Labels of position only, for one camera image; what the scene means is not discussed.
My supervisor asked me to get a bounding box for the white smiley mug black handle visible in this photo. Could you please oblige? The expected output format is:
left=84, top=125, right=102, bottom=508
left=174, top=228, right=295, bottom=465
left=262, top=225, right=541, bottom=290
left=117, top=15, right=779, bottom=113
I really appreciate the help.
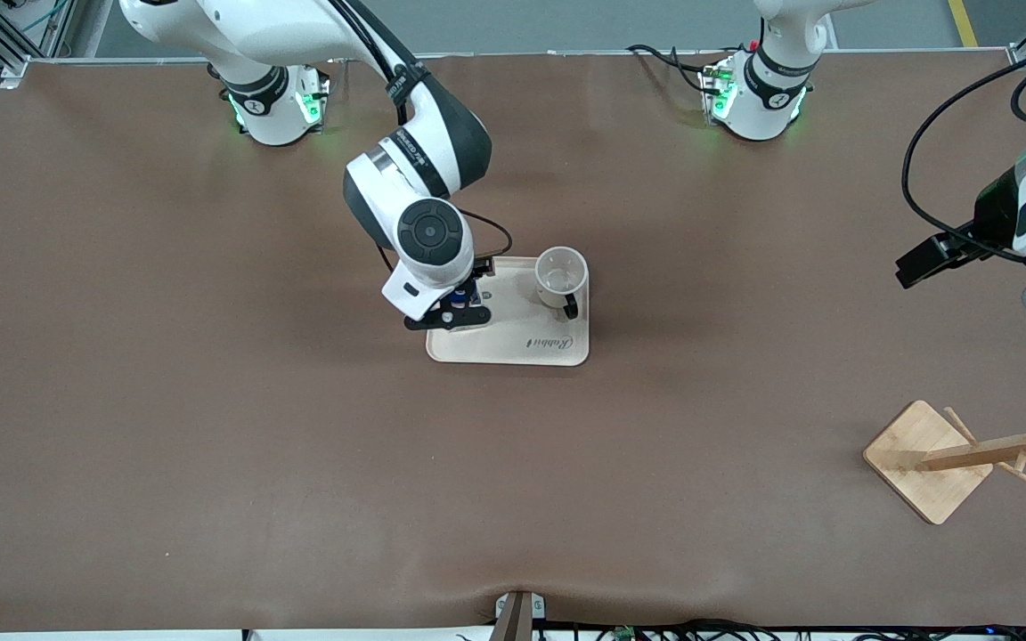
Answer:
left=534, top=247, right=590, bottom=321

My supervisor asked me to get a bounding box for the cream rabbit print tray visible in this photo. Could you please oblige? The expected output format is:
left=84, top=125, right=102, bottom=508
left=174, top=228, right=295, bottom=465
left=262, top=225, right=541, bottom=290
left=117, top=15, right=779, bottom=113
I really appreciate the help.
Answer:
left=426, top=256, right=590, bottom=367

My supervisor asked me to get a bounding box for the brown table cover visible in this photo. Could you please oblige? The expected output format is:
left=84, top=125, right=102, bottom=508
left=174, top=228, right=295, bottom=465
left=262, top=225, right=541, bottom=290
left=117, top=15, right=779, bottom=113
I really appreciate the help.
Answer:
left=0, top=49, right=1026, bottom=635

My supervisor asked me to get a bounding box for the wooden mug rack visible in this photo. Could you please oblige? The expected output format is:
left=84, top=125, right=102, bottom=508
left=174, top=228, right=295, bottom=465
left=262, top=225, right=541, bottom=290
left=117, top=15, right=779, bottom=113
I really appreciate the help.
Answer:
left=862, top=380, right=1026, bottom=526

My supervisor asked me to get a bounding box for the black left base cable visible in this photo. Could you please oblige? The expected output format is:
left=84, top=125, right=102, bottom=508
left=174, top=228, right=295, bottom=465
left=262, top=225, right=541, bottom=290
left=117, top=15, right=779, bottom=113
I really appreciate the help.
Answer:
left=626, top=43, right=728, bottom=101

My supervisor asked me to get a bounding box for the metal table edge bracket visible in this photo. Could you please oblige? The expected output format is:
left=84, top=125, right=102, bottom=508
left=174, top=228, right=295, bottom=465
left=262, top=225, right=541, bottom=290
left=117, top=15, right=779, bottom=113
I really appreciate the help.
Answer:
left=493, top=590, right=548, bottom=641

